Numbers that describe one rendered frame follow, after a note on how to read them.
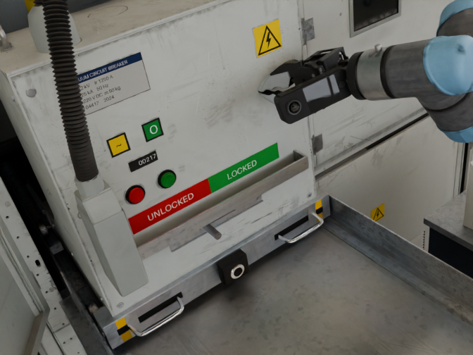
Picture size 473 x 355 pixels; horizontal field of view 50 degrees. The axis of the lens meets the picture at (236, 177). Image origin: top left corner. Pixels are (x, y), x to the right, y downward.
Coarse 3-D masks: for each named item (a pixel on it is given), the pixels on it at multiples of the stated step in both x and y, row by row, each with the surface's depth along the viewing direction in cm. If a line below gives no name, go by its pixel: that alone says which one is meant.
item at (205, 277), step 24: (288, 216) 107; (264, 240) 105; (216, 264) 100; (168, 288) 95; (192, 288) 98; (96, 312) 93; (120, 312) 92; (144, 312) 94; (168, 312) 97; (120, 336) 93
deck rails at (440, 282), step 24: (336, 216) 113; (360, 216) 106; (360, 240) 108; (384, 240) 102; (384, 264) 102; (408, 264) 99; (432, 264) 93; (72, 288) 101; (432, 288) 95; (456, 288) 91; (456, 312) 89; (96, 336) 98
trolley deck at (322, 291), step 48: (336, 240) 110; (240, 288) 103; (288, 288) 101; (336, 288) 99; (384, 288) 97; (144, 336) 97; (192, 336) 95; (240, 336) 93; (288, 336) 91; (336, 336) 90; (384, 336) 88; (432, 336) 87
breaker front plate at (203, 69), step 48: (240, 0) 81; (288, 0) 86; (96, 48) 71; (144, 48) 75; (192, 48) 80; (240, 48) 85; (288, 48) 90; (48, 96) 70; (144, 96) 78; (192, 96) 83; (240, 96) 89; (48, 144) 72; (96, 144) 77; (144, 144) 81; (192, 144) 87; (240, 144) 93; (288, 144) 100; (288, 192) 105; (144, 240) 89; (192, 240) 94; (240, 240) 103; (144, 288) 93
